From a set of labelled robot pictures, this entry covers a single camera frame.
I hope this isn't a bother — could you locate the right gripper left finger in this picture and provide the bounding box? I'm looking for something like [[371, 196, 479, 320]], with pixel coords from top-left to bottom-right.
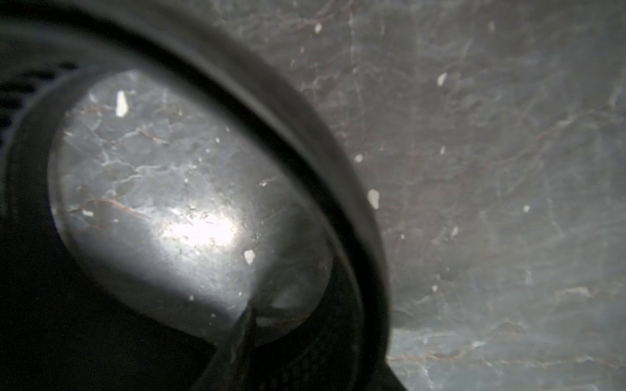
[[192, 306, 256, 391]]

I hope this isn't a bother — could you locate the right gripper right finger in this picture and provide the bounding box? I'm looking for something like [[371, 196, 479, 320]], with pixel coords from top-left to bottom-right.
[[368, 360, 406, 391]]

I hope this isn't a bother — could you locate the black belt with silver buckle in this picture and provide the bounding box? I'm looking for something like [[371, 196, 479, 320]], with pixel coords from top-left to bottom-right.
[[1, 1, 390, 390]]

